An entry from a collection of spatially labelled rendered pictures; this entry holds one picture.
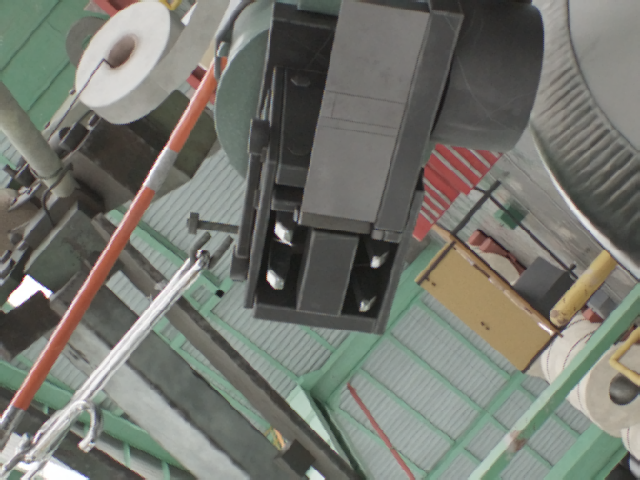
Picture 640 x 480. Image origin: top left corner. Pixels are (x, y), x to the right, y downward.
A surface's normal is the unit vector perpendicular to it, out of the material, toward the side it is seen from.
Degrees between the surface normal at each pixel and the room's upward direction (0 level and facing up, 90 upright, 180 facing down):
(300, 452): 123
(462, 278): 90
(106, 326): 140
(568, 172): 89
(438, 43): 65
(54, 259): 90
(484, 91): 74
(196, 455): 50
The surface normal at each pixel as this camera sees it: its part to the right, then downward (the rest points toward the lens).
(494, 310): 0.25, 0.25
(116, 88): -0.54, -0.43
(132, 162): 0.56, -0.20
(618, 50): -0.72, -0.60
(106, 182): -0.40, 0.78
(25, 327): 0.66, -0.41
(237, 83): 0.00, 0.59
